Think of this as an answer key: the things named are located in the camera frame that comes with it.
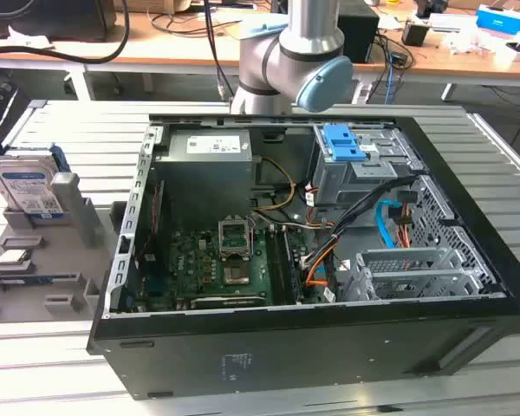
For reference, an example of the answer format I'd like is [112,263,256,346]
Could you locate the orange wire bundle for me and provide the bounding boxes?
[304,242,344,288]

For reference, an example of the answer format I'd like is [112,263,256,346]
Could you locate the black speaker box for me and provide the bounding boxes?
[337,3,380,64]

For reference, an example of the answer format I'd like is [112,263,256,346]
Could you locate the wooden desk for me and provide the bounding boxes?
[0,0,520,103]

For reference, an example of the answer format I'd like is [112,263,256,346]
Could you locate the grey parts rack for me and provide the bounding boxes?
[0,171,127,324]

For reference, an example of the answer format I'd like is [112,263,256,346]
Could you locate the black wire bundle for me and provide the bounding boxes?
[323,174,418,278]

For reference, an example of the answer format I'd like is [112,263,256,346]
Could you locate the light blue wire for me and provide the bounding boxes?
[374,201,400,250]

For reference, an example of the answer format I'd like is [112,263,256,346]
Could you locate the black PC case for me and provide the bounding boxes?
[86,113,520,402]

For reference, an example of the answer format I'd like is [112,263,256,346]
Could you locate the blue cardboard box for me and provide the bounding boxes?
[475,3,520,34]

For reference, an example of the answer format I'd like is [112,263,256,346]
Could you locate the black graphics card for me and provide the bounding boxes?
[190,295,266,310]

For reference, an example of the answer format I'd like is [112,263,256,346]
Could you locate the silver disk bay bracket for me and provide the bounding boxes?
[341,248,483,303]

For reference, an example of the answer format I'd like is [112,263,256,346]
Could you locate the thick black cable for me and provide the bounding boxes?
[0,0,132,64]

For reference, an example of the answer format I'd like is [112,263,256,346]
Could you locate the yellow wire bundle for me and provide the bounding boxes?
[252,156,298,214]

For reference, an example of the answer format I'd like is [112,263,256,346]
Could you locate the small black box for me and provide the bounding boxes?
[400,21,431,47]

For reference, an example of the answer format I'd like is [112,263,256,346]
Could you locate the hard disk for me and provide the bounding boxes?
[0,145,71,218]

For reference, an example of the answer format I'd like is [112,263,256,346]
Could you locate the CPU socket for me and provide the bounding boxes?
[216,214,255,262]

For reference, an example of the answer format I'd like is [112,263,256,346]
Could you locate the grey power supply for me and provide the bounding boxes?
[153,128,262,205]

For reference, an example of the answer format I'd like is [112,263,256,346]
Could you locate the blue carrier latch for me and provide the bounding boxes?
[323,123,359,162]

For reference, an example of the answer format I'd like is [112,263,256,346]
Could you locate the silver disk bay cage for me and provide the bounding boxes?
[307,123,418,218]

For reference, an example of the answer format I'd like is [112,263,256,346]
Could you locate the CPU chip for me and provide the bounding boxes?
[0,250,31,266]

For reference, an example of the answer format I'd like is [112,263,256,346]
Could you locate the RAM stick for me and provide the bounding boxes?
[0,273,55,288]

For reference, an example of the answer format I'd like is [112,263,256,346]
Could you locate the green motherboard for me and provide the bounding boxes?
[141,227,305,311]

